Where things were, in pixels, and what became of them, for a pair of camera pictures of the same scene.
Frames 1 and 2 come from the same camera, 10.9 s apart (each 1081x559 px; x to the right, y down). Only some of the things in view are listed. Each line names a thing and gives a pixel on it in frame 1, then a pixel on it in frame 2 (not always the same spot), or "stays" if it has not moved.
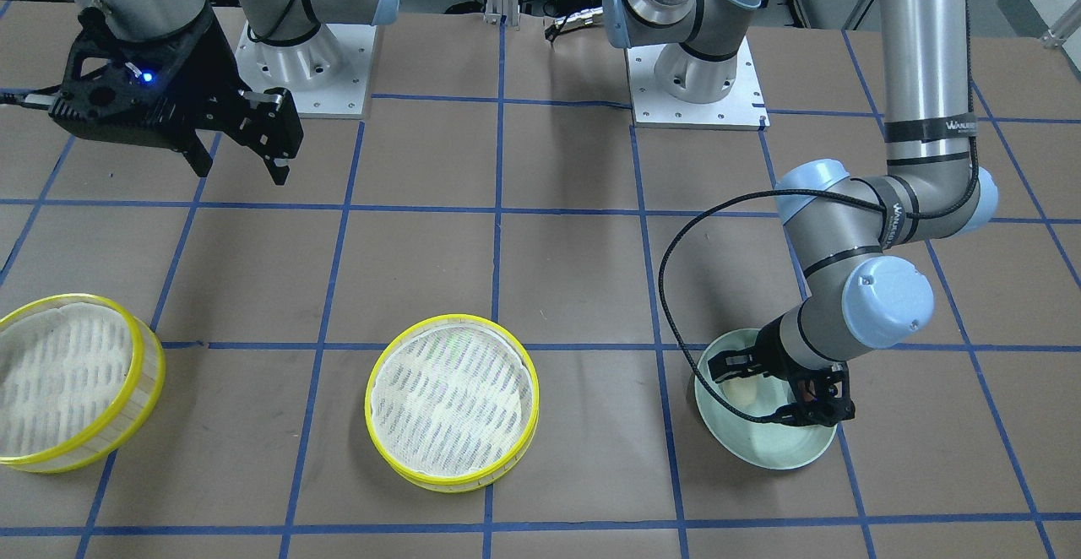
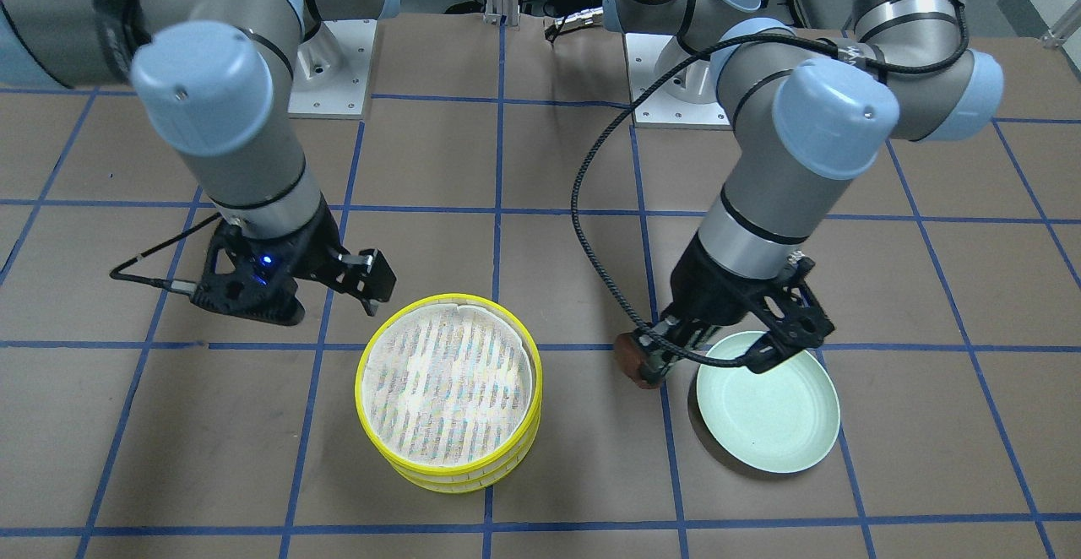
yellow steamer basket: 79,375 to 448,391
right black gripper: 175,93 to 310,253
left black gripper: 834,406 to 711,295
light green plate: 760,443 stays
